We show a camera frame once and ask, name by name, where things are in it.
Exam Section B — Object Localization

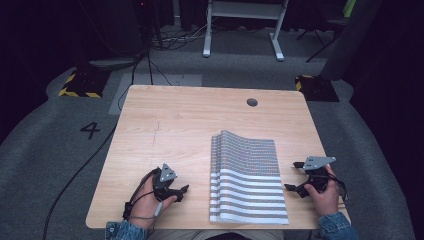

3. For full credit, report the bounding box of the long black floor cable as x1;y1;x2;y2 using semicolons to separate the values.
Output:
42;49;155;240

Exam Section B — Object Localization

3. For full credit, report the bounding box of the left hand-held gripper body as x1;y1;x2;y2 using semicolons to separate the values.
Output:
152;162;178;202

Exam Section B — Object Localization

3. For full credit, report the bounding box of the tangle of floor cables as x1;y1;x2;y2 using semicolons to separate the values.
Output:
150;23;216;52

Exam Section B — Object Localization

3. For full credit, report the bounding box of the dark computer tower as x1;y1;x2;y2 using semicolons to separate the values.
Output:
132;0;165;49

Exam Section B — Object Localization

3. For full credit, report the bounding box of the black base with yellow stripes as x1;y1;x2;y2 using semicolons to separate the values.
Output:
294;74;341;103
57;66;112;99

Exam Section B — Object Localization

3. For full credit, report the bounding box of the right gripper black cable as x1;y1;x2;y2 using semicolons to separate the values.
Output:
328;172;350;203

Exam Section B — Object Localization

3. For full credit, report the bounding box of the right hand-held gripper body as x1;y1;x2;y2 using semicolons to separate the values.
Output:
301;155;337;194

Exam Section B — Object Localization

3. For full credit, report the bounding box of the white metal desk frame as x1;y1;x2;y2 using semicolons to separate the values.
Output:
202;0;290;62

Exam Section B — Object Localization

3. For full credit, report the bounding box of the person's left hand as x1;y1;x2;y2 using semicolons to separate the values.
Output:
127;169;179;231

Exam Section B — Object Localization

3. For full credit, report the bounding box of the folded grey white striped cloth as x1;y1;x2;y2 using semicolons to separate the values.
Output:
208;129;290;226

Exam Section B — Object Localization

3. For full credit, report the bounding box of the person's right hand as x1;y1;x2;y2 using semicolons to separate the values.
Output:
304;165;341;218

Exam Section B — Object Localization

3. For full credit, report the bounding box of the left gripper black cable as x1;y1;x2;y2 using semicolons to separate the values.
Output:
122;167;162;222

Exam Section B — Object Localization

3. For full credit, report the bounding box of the person's lap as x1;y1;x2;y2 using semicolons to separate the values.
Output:
146;228;285;240

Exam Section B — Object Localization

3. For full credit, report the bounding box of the dark office chair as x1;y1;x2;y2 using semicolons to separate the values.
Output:
295;0;357;64

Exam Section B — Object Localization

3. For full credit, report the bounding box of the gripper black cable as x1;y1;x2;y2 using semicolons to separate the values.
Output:
122;167;162;222
328;172;350;203

